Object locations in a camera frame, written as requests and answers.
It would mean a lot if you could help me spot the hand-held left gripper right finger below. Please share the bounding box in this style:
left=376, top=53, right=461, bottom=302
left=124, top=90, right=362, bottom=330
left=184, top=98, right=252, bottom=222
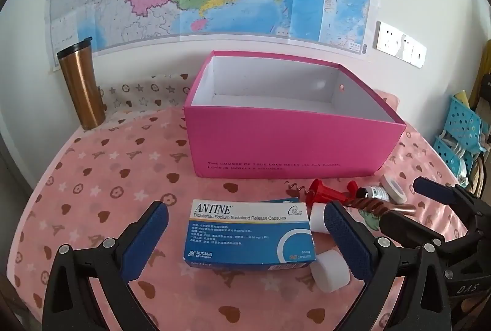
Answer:
left=324, top=201, right=459, bottom=331

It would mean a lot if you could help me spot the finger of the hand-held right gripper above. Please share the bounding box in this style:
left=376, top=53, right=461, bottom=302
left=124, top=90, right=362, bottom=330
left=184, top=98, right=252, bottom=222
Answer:
left=413, top=177, right=491, bottom=230
left=379, top=211, right=480, bottom=263

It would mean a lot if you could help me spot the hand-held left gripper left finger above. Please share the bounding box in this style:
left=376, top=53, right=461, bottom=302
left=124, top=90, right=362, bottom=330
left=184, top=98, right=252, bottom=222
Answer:
left=41, top=201, right=169, bottom=331

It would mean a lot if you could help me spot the white tape roll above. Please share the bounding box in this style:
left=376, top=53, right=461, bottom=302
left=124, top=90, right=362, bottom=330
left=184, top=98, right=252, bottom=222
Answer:
left=380, top=175, right=403, bottom=203

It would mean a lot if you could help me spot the red corkscrew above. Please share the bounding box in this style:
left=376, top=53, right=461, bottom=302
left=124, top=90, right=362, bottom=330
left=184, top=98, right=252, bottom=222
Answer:
left=284, top=179, right=357, bottom=206

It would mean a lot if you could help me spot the small dark glass vial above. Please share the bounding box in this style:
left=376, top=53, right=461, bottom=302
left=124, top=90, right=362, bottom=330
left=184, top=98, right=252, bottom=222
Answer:
left=356, top=186, right=389, bottom=199

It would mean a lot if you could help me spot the blue and white medicine box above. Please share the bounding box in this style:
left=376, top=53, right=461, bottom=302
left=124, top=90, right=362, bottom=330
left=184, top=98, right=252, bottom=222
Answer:
left=183, top=198, right=317, bottom=272

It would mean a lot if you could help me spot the pink cardboard box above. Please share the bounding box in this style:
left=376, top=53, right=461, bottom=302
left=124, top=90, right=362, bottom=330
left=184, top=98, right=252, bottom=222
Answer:
left=183, top=50, right=407, bottom=179

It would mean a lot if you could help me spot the pink printed blanket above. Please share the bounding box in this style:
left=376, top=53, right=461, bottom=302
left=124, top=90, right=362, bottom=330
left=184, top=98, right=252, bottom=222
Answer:
left=6, top=74, right=472, bottom=331

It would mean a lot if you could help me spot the black handbag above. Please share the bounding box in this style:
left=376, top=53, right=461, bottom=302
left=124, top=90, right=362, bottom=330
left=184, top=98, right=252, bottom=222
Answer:
left=479, top=73, right=491, bottom=102

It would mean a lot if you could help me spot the bronze travel tumbler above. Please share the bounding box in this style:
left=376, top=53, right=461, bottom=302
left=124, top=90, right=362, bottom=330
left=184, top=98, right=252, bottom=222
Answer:
left=57, top=37, right=106, bottom=131

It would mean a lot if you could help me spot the white wall switch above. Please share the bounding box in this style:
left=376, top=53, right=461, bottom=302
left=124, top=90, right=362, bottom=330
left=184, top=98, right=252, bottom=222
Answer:
left=412, top=41, right=427, bottom=67

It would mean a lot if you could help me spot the white wall socket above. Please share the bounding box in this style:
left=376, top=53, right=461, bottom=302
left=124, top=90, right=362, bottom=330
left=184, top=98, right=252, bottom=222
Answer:
left=375, top=20, right=400, bottom=56
left=397, top=32, right=415, bottom=61

